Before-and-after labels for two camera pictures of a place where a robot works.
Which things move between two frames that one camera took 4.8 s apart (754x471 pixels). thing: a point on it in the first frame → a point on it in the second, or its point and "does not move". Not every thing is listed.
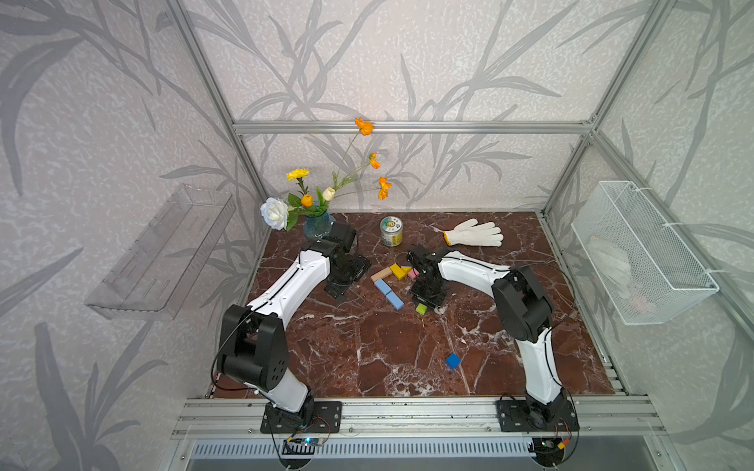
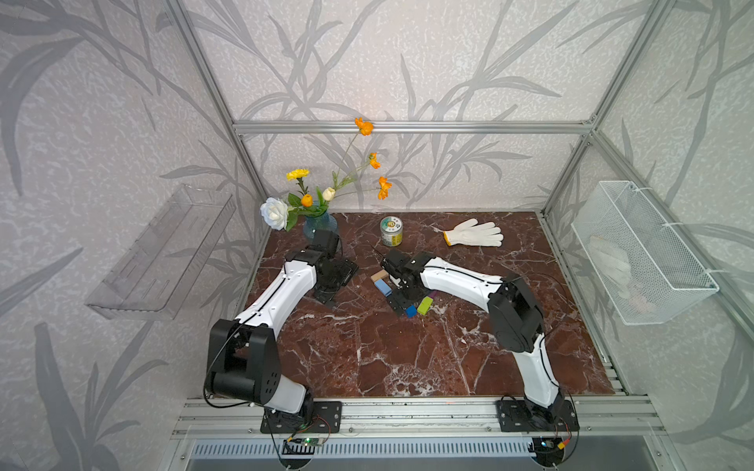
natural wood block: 381,275 does not move
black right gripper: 433,302 → 400,303
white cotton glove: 469,233 does not move
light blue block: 385,288 does not move
